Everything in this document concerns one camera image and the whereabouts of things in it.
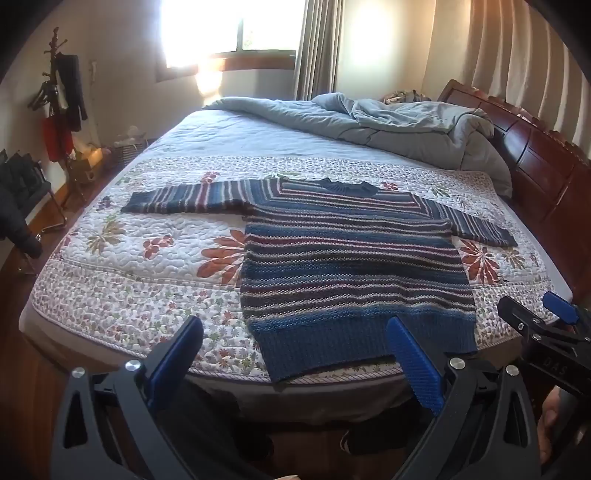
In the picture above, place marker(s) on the grey mattress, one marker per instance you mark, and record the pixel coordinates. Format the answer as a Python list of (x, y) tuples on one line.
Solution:
[(323, 397)]

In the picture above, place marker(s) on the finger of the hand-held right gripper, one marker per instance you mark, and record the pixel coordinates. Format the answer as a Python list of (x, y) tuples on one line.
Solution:
[(517, 314), (561, 307)]

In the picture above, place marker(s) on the window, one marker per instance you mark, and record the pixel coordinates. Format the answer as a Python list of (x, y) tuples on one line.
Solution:
[(258, 27)]

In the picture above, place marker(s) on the striped knit sweater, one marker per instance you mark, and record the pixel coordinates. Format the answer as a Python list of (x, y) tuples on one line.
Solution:
[(346, 258)]

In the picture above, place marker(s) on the beige curtain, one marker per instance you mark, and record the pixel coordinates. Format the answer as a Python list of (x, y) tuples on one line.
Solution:
[(508, 55)]

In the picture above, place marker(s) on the dark trouser leg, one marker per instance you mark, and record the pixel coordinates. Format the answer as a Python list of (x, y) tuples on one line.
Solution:
[(217, 429)]

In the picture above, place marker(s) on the grey duvet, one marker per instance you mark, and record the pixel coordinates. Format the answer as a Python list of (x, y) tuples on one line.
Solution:
[(392, 124)]

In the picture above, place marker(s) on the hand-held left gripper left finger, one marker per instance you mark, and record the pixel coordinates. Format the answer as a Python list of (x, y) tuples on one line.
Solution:
[(170, 367)]

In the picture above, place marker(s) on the person's right hand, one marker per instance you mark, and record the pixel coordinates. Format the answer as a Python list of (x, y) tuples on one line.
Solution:
[(551, 422)]

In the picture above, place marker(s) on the wooden coat rack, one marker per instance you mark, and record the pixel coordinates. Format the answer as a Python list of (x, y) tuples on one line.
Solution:
[(54, 50)]

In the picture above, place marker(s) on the red hanging garment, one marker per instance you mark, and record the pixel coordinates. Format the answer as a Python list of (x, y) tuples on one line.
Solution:
[(57, 138)]

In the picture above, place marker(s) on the brown box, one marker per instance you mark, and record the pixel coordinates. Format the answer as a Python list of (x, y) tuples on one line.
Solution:
[(85, 168)]

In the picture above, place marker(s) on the grey-brown curtain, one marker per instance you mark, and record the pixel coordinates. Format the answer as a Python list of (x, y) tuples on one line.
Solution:
[(318, 46)]

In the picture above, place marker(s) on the floral quilted bedspread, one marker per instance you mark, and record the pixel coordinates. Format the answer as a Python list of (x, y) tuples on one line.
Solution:
[(138, 277)]

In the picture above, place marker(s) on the black hanging garment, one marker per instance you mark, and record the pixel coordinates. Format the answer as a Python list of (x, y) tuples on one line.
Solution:
[(71, 87)]

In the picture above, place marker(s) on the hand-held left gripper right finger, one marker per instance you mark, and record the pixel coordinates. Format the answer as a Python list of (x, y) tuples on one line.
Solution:
[(415, 364)]

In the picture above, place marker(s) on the wooden headboard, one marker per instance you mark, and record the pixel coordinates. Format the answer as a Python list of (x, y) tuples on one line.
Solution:
[(540, 175)]

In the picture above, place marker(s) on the striped storage basket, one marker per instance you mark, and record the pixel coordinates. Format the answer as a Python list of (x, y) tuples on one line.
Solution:
[(127, 152)]

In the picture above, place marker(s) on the patterned pillow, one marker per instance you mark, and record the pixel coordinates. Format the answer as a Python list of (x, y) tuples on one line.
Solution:
[(406, 96)]

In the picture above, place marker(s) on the black jacket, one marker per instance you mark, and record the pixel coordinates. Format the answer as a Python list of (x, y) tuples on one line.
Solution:
[(16, 207)]

